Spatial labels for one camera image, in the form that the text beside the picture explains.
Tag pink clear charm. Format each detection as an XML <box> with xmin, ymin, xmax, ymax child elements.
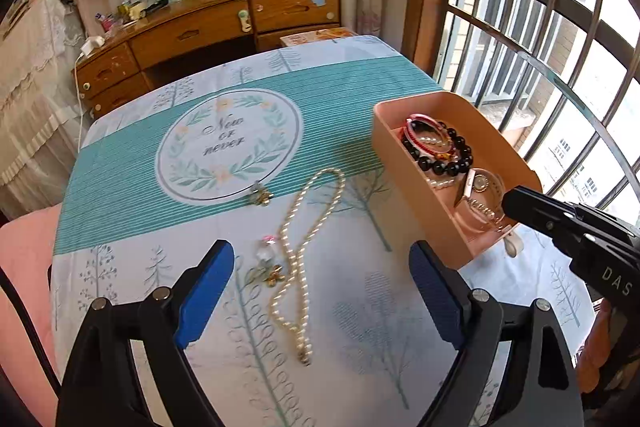
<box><xmin>257</xmin><ymin>234</ymin><xmax>279</xmax><ymax>259</ymax></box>

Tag metal window grille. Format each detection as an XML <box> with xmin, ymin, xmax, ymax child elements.
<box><xmin>429</xmin><ymin>0</ymin><xmax>640</xmax><ymax>230</ymax></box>

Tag tree print tablecloth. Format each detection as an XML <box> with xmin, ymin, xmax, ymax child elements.
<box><xmin>50</xmin><ymin>35</ymin><xmax>597</xmax><ymax>427</ymax></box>

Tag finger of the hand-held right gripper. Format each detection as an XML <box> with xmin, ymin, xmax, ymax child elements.
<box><xmin>501</xmin><ymin>186</ymin><xmax>640</xmax><ymax>260</ymax></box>

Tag lace covered piano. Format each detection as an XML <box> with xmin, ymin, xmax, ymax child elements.
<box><xmin>0</xmin><ymin>0</ymin><xmax>94</xmax><ymax>220</ymax></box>

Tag red string bracelet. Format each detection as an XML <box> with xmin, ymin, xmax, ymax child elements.
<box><xmin>403</xmin><ymin>114</ymin><xmax>459</xmax><ymax>158</ymax></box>

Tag white pearl bracelet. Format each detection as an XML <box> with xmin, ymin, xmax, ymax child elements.
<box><xmin>414</xmin><ymin>132</ymin><xmax>459</xmax><ymax>189</ymax></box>

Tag pen holder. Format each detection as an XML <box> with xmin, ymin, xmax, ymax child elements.
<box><xmin>96</xmin><ymin>11</ymin><xmax>124</xmax><ymax>34</ymax></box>

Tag pink cardboard box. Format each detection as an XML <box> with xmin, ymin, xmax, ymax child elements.
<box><xmin>372</xmin><ymin>90</ymin><xmax>544</xmax><ymax>269</ymax></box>

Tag long pearl necklace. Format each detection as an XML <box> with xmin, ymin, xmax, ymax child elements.
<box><xmin>269</xmin><ymin>167</ymin><xmax>347</xmax><ymax>366</ymax></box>

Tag gold flower earring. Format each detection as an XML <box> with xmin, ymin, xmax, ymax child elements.
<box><xmin>249</xmin><ymin>184</ymin><xmax>275</xmax><ymax>207</ymax></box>
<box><xmin>244</xmin><ymin>264</ymin><xmax>286</xmax><ymax>288</ymax></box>

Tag wooden desk with drawers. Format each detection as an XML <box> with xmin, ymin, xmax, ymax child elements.
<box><xmin>74</xmin><ymin>0</ymin><xmax>342</xmax><ymax>121</ymax></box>

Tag black bead bracelet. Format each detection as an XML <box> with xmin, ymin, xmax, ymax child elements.
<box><xmin>399</xmin><ymin>126</ymin><xmax>474</xmax><ymax>178</ymax></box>

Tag white charger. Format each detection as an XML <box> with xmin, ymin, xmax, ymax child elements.
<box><xmin>79</xmin><ymin>35</ymin><xmax>106</xmax><ymax>56</ymax></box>

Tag orange printed magazine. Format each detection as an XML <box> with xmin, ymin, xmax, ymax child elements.
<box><xmin>279</xmin><ymin>27</ymin><xmax>359</xmax><ymax>51</ymax></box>

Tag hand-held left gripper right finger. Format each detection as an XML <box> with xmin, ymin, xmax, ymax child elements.
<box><xmin>408</xmin><ymin>241</ymin><xmax>585</xmax><ymax>427</ymax></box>

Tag beige wrist watch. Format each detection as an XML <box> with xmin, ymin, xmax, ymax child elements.
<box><xmin>453</xmin><ymin>167</ymin><xmax>517</xmax><ymax>234</ymax></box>

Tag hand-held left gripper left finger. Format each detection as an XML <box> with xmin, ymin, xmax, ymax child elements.
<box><xmin>55</xmin><ymin>239</ymin><xmax>236</xmax><ymax>427</ymax></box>

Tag person's right hand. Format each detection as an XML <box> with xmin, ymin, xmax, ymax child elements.
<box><xmin>575</xmin><ymin>299</ymin><xmax>619</xmax><ymax>392</ymax></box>

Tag white cable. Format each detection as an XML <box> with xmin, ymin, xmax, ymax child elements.
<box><xmin>72</xmin><ymin>52</ymin><xmax>89</xmax><ymax>148</ymax></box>

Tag pink blanket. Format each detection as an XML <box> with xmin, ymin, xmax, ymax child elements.
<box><xmin>0</xmin><ymin>206</ymin><xmax>67</xmax><ymax>427</ymax></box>

